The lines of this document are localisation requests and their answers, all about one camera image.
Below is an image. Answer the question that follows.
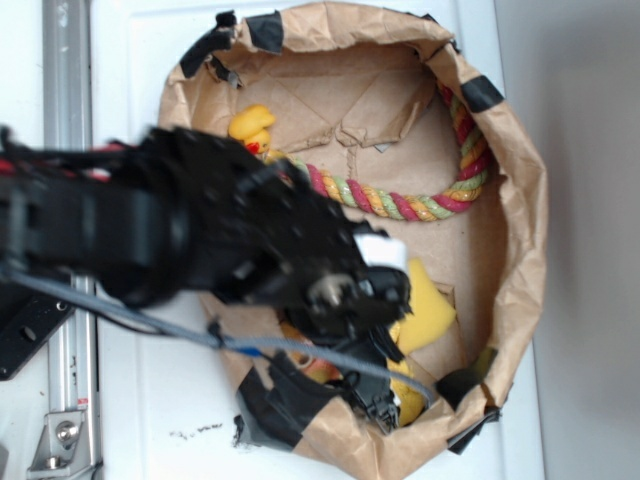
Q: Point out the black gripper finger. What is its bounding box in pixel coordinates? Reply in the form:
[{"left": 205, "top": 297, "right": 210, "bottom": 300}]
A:
[{"left": 344, "top": 371, "right": 400, "bottom": 435}]

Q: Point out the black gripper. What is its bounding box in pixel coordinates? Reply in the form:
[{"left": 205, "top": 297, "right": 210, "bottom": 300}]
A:
[{"left": 199, "top": 134, "right": 410, "bottom": 364}]

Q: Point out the yellow cloth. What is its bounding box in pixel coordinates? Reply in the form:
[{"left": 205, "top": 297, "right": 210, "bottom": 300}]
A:
[{"left": 280, "top": 320, "right": 426, "bottom": 428}]

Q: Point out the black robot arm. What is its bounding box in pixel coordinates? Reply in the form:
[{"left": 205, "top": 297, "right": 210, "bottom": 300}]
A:
[{"left": 1, "top": 128, "right": 410, "bottom": 433}]

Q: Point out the yellow sponge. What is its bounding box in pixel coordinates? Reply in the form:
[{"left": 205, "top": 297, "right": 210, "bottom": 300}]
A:
[{"left": 397, "top": 258, "right": 456, "bottom": 355}]

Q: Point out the brown paper bag bin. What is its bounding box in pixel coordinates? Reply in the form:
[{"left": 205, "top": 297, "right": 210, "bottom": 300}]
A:
[{"left": 158, "top": 2, "right": 548, "bottom": 479}]

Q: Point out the yellow rubber duck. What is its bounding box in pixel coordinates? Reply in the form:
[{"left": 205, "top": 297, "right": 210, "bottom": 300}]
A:
[{"left": 228, "top": 104, "right": 276, "bottom": 154}]

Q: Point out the multicolour braided rope toy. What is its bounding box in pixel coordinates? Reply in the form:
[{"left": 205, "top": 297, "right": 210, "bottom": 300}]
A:
[{"left": 261, "top": 79, "right": 490, "bottom": 222}]

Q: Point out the grey braided cable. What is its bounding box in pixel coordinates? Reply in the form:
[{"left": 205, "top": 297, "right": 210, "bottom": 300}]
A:
[{"left": 0, "top": 267, "right": 437, "bottom": 404}]

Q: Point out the aluminium extrusion rail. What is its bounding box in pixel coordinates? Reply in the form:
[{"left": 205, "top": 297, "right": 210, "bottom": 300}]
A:
[{"left": 42, "top": 1, "right": 104, "bottom": 479}]

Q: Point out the metal corner bracket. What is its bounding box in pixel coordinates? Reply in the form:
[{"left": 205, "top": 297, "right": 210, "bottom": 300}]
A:
[{"left": 26, "top": 410, "right": 91, "bottom": 479}]

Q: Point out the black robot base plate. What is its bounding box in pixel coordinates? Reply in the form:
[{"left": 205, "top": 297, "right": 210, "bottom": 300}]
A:
[{"left": 0, "top": 285, "right": 73, "bottom": 382}]

